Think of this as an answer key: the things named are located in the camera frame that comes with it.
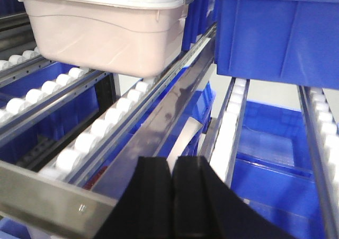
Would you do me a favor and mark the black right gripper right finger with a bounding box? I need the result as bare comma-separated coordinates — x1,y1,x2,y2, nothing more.
173,156,292,238

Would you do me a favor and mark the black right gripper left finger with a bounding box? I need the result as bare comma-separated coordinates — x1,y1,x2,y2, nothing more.
95,157,173,238

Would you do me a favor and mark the pale pink plastic bin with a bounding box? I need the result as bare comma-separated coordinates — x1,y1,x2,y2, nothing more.
23,0,188,77

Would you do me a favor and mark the white roller track under bin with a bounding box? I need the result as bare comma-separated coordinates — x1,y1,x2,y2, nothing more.
199,77,249,187

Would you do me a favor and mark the blue bin lower right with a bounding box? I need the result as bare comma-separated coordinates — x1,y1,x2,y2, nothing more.
231,101,325,238

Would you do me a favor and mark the blue bin lower left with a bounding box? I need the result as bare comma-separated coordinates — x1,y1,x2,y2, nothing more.
1,70,106,164

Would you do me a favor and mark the large blue bin upper right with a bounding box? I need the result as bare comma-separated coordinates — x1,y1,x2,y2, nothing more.
215,0,338,89

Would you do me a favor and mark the blue bin back row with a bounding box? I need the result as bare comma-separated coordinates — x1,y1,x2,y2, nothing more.
182,0,216,51

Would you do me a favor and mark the red mesh bag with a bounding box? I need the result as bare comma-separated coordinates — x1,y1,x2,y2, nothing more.
82,165,108,190

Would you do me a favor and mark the middle white roller track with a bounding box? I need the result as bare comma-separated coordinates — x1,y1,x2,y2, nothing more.
38,77,162,185

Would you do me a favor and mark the far right roller track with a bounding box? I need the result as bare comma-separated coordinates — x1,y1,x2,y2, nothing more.
297,86,338,238

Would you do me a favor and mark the left white roller track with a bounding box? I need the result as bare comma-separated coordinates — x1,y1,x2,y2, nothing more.
1,69,108,146

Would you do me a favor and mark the steel divider rail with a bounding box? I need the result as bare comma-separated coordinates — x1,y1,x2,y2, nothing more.
91,37,215,199

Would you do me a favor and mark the stainless steel shelf front rail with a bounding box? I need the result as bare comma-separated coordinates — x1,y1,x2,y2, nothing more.
1,162,118,238

